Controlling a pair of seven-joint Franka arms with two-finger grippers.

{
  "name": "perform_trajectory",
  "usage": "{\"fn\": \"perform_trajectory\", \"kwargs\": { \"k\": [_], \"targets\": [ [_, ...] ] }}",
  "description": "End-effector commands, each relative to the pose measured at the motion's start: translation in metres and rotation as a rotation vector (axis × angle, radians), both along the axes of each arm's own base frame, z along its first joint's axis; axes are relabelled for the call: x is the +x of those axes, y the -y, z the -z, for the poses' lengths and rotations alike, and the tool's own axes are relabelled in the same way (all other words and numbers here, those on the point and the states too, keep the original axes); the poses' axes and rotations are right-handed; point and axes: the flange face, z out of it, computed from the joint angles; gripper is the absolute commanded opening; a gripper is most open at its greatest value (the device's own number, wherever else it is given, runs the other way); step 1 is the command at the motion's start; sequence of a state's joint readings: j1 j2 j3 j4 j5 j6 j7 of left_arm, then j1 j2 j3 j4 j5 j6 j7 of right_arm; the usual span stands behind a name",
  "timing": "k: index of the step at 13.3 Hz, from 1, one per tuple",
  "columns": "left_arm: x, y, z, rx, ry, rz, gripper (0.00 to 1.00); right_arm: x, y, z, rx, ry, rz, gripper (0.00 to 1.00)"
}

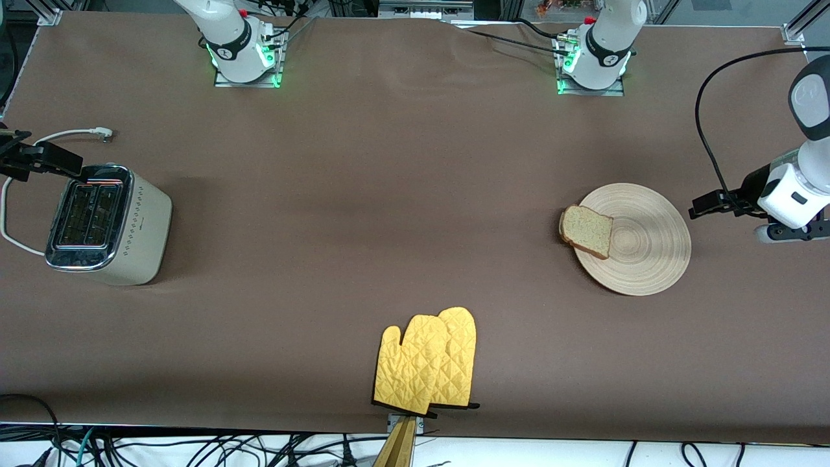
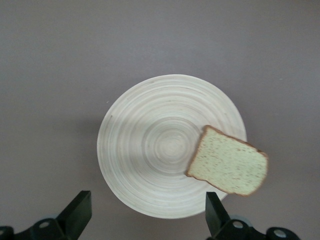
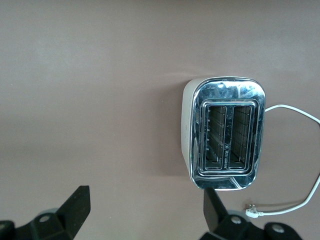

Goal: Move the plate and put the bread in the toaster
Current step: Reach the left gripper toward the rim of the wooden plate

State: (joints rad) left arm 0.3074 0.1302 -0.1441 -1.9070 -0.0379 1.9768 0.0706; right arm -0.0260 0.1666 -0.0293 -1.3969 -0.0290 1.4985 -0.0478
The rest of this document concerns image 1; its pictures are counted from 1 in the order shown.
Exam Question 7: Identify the round wooden plate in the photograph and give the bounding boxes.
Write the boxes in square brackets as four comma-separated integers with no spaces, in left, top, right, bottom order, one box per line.
[574,183,692,297]

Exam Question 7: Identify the brown bread slice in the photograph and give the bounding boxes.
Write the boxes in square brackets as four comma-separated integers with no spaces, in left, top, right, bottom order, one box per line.
[559,205,614,260]

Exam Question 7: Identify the cream and chrome toaster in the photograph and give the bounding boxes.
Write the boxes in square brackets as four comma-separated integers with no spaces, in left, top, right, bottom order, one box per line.
[44,163,173,287]

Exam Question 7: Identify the brown table cover cloth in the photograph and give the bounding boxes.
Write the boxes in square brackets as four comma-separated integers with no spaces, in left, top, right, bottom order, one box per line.
[0,10,830,445]

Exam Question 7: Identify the yellow quilted oven mitt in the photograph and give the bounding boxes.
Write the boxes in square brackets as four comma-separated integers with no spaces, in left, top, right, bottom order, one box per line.
[428,307,480,411]
[373,315,449,416]

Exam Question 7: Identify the grey metal box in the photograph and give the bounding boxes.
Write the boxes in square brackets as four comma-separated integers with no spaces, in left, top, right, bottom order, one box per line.
[378,0,475,19]

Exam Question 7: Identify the wooden beam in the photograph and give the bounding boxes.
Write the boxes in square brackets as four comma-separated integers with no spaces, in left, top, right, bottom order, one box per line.
[373,415,419,467]

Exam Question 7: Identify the white toaster power cord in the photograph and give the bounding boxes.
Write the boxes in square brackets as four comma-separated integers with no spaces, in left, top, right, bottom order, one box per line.
[0,127,119,257]

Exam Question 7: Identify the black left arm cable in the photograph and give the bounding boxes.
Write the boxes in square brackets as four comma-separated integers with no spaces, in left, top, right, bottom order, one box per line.
[695,45,830,218]

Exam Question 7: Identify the aluminium frame profile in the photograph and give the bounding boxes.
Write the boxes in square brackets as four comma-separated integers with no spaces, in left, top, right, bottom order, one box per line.
[781,0,830,46]
[36,0,65,27]

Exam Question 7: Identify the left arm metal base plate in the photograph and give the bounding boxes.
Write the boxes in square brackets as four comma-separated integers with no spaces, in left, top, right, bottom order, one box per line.
[556,36,626,97]

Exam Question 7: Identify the teal cable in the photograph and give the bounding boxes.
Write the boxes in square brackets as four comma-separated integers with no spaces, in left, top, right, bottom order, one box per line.
[77,427,98,467]

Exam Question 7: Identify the small metal bracket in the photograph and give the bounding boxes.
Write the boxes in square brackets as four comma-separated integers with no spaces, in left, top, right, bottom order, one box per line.
[387,413,425,435]

